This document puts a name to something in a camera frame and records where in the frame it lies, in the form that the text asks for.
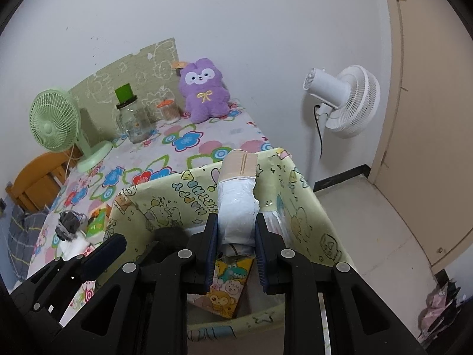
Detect white cloth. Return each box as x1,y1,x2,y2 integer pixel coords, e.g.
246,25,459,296
58,236,95,260

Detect grey plaid pillow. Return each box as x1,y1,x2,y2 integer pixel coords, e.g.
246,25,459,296
7,205,47,280

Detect pink bag on floor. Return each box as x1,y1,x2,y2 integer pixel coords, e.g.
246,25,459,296
418,281,460,348

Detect cartoon tissue pack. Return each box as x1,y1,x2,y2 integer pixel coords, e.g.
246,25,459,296
204,256,254,319

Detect yellow patterned storage box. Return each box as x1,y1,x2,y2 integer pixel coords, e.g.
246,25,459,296
96,148,353,342

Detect floral tablecloth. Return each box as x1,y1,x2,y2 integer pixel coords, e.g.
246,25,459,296
27,99,272,276

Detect wooden chair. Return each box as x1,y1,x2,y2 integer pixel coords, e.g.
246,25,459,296
6,150,82,212

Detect beige door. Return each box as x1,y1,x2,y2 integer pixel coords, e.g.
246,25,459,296
370,0,472,272

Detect green desk fan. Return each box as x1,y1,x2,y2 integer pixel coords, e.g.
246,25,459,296
29,89,112,172

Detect glass jar green lid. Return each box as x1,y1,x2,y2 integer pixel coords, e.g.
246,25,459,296
115,83,153,143

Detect small toothpick jar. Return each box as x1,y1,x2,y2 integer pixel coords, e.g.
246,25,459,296
156,99,181,124

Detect purple bunny plush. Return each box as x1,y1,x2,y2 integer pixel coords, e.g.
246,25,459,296
178,59,230,123

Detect white standing fan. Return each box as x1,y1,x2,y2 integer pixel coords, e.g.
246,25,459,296
303,65,381,139

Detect green patterned board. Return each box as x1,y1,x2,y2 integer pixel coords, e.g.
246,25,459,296
70,38,184,145

